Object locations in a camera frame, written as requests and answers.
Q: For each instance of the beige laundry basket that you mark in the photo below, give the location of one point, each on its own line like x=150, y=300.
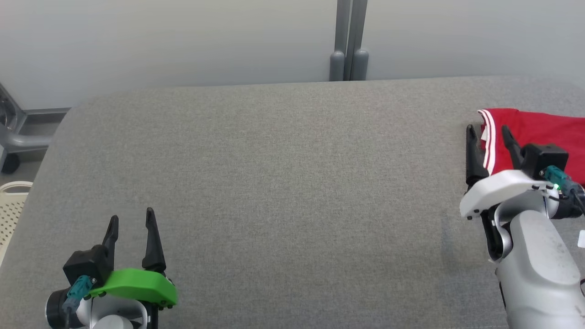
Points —
x=11, y=210

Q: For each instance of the grey double metal post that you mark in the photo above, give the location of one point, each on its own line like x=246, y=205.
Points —
x=349, y=36

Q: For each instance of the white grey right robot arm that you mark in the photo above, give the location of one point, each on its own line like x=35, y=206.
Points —
x=539, y=274

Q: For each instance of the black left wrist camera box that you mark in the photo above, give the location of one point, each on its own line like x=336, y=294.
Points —
x=87, y=265

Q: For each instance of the red jersey number 23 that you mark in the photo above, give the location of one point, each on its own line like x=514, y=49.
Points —
x=544, y=130

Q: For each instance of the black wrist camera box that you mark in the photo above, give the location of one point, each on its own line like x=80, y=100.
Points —
x=87, y=265
x=544, y=157

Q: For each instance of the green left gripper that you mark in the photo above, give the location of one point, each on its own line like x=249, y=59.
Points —
x=137, y=283

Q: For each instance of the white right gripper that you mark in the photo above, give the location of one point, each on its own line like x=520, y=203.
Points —
x=498, y=189

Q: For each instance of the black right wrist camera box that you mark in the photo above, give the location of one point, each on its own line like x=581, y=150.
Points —
x=544, y=157

